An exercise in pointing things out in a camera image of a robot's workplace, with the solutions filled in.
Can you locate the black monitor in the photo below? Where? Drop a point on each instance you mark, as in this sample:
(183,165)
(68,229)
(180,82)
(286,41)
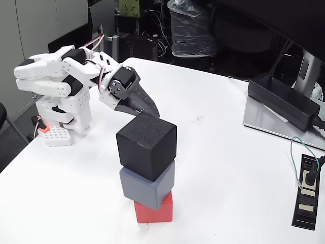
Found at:
(292,20)

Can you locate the black cube block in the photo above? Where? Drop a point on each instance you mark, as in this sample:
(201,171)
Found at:
(144,145)

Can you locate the silver monitor base plate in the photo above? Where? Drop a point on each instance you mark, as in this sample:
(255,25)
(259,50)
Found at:
(256,119)

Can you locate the black chair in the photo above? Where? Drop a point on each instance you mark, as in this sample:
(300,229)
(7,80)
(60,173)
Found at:
(2,114)

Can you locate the white perforated table clamp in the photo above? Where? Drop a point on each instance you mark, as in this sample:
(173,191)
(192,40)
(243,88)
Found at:
(57,136)

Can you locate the clear tape with cross mark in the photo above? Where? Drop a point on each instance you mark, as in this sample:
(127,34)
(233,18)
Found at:
(198,118)

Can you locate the clear tape marker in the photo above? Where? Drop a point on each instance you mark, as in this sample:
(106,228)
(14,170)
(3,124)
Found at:
(180,158)

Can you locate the black power adapter brick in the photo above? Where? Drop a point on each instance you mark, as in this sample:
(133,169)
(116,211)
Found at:
(279,101)

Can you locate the red cube block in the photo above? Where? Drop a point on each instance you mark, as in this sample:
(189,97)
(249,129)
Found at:
(152,214)

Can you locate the crumpled white plastic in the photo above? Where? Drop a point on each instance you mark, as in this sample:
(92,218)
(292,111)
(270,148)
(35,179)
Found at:
(318,91)

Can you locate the silver monitor stand column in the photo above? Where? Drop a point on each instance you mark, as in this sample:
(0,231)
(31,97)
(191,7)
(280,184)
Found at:
(308,68)

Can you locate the black flat panel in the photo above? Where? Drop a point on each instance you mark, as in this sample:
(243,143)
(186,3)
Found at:
(71,38)

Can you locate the black power strip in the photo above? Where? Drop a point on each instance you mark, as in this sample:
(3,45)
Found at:
(304,218)

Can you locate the grey cube block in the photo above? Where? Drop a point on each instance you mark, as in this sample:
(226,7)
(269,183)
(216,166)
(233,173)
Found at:
(139,190)

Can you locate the black desktop computer case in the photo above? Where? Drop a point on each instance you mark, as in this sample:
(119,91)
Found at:
(142,45)

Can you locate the green circuit board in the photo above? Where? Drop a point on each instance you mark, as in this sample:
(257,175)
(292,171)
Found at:
(129,7)

